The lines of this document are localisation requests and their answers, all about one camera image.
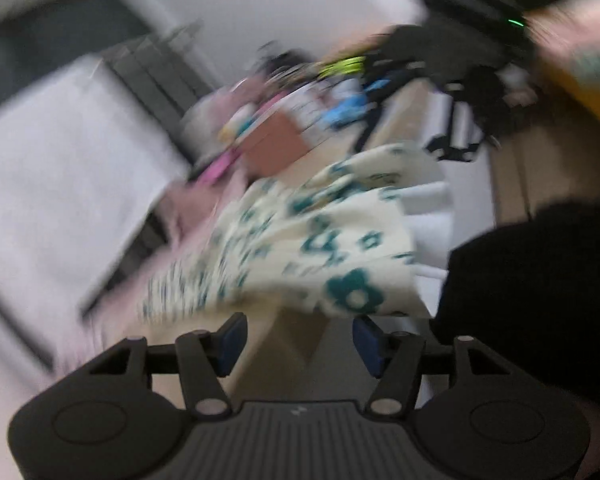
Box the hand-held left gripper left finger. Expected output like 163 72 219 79
87 311 249 420

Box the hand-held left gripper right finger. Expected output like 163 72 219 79
351 314 511 419

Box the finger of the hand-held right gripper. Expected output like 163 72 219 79
362 25 451 94
426 65 532 162

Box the white teal floral garment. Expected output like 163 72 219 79
137 142 456 320

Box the person's right forearm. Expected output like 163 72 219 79
525 0 600 66

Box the light blue thing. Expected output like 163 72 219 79
324 94 377 129

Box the pink printed cloth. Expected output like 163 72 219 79
55 180 248 361

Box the brown box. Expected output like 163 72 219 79
239 109 312 182

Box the person's black clothing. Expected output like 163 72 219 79
429 200 600 413

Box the magenta thing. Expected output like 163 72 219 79
192 152 243 183

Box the white fabric cover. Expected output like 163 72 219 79
0 55 191 361

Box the dark ribbed radiator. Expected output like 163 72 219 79
102 22 221 166

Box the dark window pane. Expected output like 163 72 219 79
0 0 151 116

